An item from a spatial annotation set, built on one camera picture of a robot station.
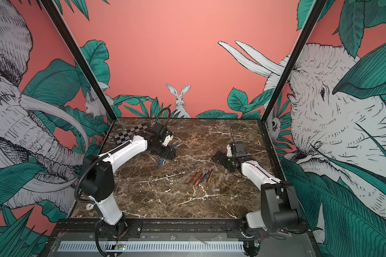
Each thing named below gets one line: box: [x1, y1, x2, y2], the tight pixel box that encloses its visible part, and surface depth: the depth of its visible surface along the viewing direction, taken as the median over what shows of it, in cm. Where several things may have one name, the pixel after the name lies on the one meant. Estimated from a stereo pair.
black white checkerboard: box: [113, 122, 149, 146], surface depth 109 cm
